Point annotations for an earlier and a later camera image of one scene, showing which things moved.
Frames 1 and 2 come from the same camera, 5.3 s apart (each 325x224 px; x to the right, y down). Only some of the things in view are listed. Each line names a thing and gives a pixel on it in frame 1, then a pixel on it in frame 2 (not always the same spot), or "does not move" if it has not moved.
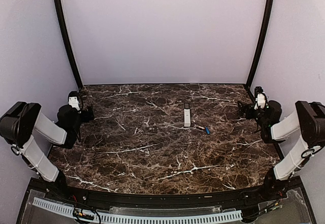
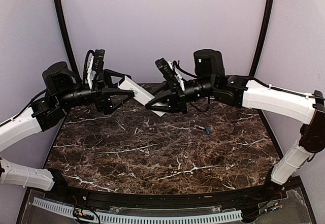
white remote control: x=187 y=115 to x=141 y=94
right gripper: x=243 y=110 to x=175 y=97
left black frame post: x=64 y=33 does not move
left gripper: x=86 y=118 to x=101 y=94
